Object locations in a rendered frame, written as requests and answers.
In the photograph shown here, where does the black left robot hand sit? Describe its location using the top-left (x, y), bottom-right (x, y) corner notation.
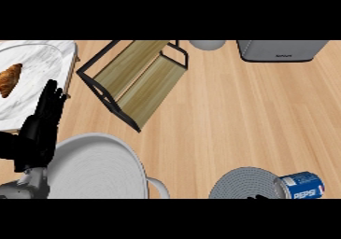
top-left (0, 78), bottom-right (68, 173)

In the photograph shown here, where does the black wooden tiered shelf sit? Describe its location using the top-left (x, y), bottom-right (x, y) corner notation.
top-left (75, 40), bottom-right (190, 134)

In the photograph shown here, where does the blue soda can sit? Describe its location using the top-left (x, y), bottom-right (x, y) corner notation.
top-left (273, 170), bottom-right (327, 200)

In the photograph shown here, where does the white marble cutting board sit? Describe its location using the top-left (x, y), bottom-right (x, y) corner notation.
top-left (0, 40), bottom-right (80, 133)

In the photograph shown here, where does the large grey pan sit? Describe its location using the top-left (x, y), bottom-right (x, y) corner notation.
top-left (44, 132), bottom-right (171, 200)

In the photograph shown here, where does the brown croissant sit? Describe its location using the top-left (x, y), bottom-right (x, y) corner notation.
top-left (0, 63), bottom-right (24, 99)

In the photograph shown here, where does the pale grey round object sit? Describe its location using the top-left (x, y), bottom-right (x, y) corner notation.
top-left (187, 40), bottom-right (227, 51)

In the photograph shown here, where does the grey box appliance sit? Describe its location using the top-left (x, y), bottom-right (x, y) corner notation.
top-left (235, 40), bottom-right (330, 63)

